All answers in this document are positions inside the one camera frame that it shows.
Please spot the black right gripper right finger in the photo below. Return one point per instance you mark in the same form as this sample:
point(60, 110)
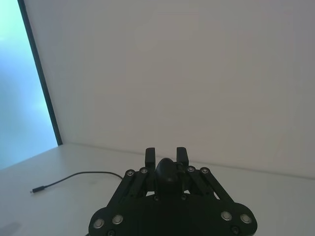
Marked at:
point(200, 183)

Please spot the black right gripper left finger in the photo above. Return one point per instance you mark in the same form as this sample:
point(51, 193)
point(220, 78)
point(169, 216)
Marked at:
point(137, 183)

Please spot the black rounded tool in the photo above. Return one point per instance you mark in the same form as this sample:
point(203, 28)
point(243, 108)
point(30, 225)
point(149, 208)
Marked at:
point(166, 173)

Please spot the frosted glass window pane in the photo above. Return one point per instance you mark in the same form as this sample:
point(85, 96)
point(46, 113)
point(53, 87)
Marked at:
point(17, 86)

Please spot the black window frame strip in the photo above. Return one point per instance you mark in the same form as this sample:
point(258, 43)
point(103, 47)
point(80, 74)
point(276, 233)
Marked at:
point(39, 68)

